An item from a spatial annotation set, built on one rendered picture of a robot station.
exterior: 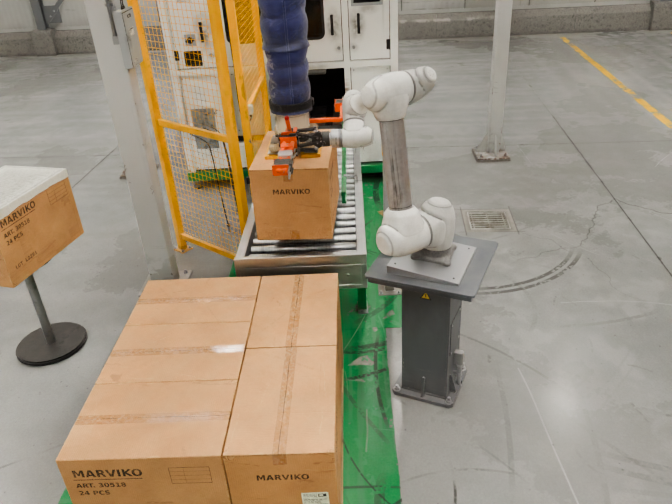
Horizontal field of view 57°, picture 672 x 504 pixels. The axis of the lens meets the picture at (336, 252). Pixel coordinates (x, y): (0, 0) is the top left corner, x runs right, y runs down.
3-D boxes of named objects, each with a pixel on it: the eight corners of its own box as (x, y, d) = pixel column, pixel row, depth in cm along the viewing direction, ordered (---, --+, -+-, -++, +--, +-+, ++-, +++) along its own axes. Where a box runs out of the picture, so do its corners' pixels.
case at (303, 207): (274, 193, 379) (267, 130, 359) (339, 192, 375) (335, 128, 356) (257, 240, 327) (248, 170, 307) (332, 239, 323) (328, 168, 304)
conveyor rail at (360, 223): (353, 140, 534) (352, 118, 525) (359, 140, 534) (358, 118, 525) (358, 284, 334) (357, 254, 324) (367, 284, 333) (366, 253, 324)
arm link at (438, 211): (460, 244, 280) (466, 202, 268) (430, 257, 271) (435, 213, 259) (435, 229, 291) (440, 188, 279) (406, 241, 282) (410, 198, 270)
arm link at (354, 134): (342, 152, 306) (341, 127, 309) (374, 150, 306) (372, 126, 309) (342, 143, 296) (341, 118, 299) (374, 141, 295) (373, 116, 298)
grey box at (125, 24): (135, 61, 358) (124, 6, 343) (144, 60, 357) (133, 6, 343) (125, 69, 340) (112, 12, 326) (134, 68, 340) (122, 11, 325)
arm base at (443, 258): (458, 242, 292) (459, 232, 289) (449, 267, 275) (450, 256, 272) (420, 235, 297) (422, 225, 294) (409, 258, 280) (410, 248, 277)
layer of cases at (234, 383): (163, 341, 342) (148, 280, 323) (341, 334, 339) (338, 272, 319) (83, 532, 238) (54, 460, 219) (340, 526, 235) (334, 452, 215)
